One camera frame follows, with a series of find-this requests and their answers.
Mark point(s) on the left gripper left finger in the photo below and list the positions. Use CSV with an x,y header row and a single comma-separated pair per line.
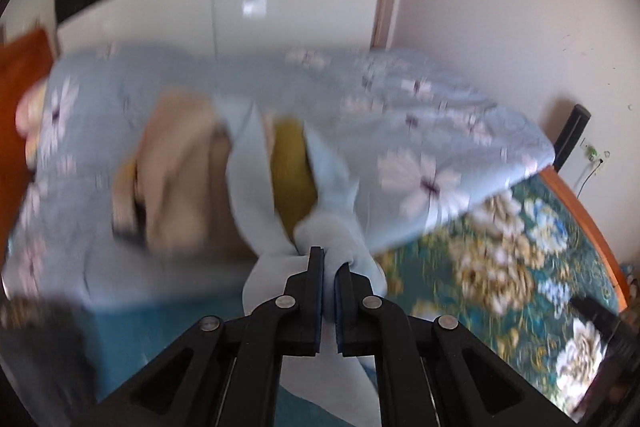
x,y
286,326

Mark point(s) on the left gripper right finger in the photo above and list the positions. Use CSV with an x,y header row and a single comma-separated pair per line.
x,y
370,325

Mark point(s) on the mustard yellow knit sweater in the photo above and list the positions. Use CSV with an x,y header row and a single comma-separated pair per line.
x,y
294,191

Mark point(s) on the teal floral bed blanket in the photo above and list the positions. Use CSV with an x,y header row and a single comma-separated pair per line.
x,y
506,269

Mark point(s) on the beige fuzzy sweater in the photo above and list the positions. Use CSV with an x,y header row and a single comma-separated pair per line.
x,y
172,196

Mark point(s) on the light blue floral quilt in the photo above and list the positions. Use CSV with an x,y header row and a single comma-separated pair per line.
x,y
396,147

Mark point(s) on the dark grey fleece garment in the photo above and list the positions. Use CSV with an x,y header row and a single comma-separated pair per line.
x,y
43,354

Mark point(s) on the orange wooden headboard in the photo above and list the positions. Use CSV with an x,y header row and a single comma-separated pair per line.
x,y
25,64

